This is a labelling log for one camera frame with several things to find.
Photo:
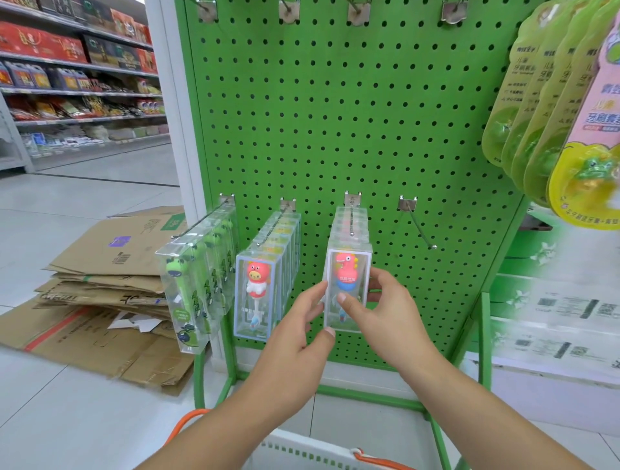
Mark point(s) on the person's right hand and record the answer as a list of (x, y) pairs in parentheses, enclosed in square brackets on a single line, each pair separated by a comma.
[(397, 329)]

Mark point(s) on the person's left hand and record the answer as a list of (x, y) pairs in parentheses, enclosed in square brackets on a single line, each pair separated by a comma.
[(291, 363)]

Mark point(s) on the bundle of cartoon toothbrush boxes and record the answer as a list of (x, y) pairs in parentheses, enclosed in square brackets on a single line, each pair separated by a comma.
[(257, 290)]

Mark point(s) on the clear red cartoon toothbrush box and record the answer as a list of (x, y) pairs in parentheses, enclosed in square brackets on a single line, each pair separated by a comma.
[(346, 266)]

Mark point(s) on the white orange shopping basket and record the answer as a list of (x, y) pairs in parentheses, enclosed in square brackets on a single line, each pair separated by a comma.
[(291, 455)]

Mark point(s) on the bundle of clear kids toothbrushes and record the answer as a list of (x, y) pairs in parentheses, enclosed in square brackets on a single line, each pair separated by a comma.
[(194, 281)]

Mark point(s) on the green pegboard display rack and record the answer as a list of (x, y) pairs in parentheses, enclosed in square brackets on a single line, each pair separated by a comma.
[(387, 126)]

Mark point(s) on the person's right forearm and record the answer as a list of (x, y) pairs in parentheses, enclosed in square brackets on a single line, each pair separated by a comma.
[(494, 426)]

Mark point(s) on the person's left forearm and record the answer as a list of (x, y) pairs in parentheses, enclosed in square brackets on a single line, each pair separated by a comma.
[(223, 436)]

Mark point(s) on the black wallet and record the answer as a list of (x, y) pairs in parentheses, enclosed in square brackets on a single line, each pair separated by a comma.
[(536, 223)]

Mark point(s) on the pile of flattened cardboard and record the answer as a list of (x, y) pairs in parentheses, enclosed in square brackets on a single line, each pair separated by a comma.
[(97, 290)]

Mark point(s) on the row of green pink packs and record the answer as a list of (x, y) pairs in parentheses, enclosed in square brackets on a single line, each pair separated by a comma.
[(552, 106)]

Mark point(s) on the stocked store shelves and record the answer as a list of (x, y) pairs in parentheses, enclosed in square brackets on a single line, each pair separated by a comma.
[(77, 77)]

